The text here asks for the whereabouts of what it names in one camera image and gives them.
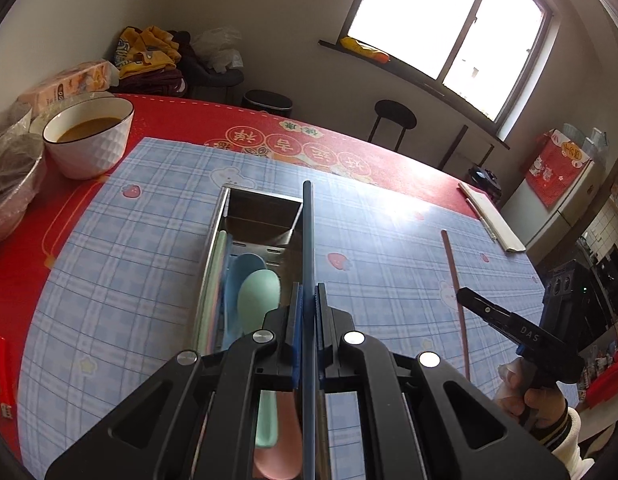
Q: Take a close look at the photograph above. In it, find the plastic wrapped bowl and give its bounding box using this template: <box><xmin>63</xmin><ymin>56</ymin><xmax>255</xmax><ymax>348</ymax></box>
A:
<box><xmin>0</xmin><ymin>132</ymin><xmax>46</xmax><ymax>243</ymax></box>

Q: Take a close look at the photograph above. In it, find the blue plaid table mat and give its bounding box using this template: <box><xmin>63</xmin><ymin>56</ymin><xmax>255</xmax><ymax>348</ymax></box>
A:
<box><xmin>18</xmin><ymin>139</ymin><xmax>544</xmax><ymax>478</ymax></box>

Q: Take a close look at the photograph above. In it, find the white refrigerator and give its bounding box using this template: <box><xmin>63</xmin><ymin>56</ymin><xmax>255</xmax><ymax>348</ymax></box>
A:
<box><xmin>501</xmin><ymin>162</ymin><xmax>605</xmax><ymax>266</ymax></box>

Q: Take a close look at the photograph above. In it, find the red table cover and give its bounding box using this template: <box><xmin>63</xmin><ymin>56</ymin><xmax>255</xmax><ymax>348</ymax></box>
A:
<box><xmin>0</xmin><ymin>91</ymin><xmax>486</xmax><ymax>461</ymax></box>

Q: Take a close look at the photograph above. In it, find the white plastic bag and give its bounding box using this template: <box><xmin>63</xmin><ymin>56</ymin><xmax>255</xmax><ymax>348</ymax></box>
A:
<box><xmin>190</xmin><ymin>26</ymin><xmax>244</xmax><ymax>74</ymax></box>

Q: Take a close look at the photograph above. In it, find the window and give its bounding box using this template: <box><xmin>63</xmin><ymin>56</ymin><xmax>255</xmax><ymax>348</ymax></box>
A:
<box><xmin>330</xmin><ymin>0</ymin><xmax>553</xmax><ymax>141</ymax></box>

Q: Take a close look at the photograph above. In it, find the blue plastic spoon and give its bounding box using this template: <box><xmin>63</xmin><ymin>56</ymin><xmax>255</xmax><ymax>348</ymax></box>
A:
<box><xmin>221</xmin><ymin>252</ymin><xmax>266</xmax><ymax>350</ymax></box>

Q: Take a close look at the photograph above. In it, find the red hanging cloth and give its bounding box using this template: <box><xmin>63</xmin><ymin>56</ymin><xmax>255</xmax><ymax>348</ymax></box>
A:
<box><xmin>525</xmin><ymin>129</ymin><xmax>591</xmax><ymax>209</ymax></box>

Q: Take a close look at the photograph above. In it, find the black round bin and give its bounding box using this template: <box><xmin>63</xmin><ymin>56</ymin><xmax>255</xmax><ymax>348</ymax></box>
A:
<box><xmin>242</xmin><ymin>89</ymin><xmax>294</xmax><ymax>118</ymax></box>

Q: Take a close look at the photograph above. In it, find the yellow clothes pile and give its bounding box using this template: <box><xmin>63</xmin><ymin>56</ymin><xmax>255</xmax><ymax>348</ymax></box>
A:
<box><xmin>112</xmin><ymin>26</ymin><xmax>181</xmax><ymax>79</ymax></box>

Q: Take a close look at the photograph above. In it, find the pink plastic spoon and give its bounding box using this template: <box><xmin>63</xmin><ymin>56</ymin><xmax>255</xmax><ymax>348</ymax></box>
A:
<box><xmin>252</xmin><ymin>392</ymin><xmax>302</xmax><ymax>479</ymax></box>

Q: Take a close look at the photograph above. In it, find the black round stool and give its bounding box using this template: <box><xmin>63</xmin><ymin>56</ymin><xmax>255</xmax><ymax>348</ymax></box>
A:
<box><xmin>367</xmin><ymin>100</ymin><xmax>417</xmax><ymax>153</ymax></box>

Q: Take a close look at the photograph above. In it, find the green plastic spoon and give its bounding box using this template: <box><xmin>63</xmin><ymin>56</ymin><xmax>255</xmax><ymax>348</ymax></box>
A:
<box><xmin>237</xmin><ymin>269</ymin><xmax>281</xmax><ymax>448</ymax></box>

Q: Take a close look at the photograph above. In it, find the green chopstick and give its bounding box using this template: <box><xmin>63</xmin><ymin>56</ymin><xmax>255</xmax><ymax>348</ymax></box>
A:
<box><xmin>194</xmin><ymin>230</ymin><xmax>228</xmax><ymax>356</ymax></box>

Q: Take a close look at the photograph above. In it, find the right hand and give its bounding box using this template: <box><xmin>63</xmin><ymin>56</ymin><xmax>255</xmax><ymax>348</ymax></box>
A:
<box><xmin>493</xmin><ymin>358</ymin><xmax>567</xmax><ymax>430</ymax></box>

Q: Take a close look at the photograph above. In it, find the steel utensil tray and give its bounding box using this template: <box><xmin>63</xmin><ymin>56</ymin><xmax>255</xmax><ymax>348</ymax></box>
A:
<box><xmin>190</xmin><ymin>182</ymin><xmax>316</xmax><ymax>479</ymax></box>

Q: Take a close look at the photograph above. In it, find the cream folded cloth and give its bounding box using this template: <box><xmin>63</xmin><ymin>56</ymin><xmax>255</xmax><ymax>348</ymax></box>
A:
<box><xmin>458</xmin><ymin>182</ymin><xmax>526</xmax><ymax>252</ymax></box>

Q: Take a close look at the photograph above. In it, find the white textured bowl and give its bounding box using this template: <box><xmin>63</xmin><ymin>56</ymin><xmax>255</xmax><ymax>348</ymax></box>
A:
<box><xmin>42</xmin><ymin>96</ymin><xmax>135</xmax><ymax>180</ymax></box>

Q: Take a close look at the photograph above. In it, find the tissue pack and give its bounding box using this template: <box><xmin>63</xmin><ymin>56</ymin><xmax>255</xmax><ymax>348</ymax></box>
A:
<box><xmin>17</xmin><ymin>60</ymin><xmax>119</xmax><ymax>115</ymax></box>

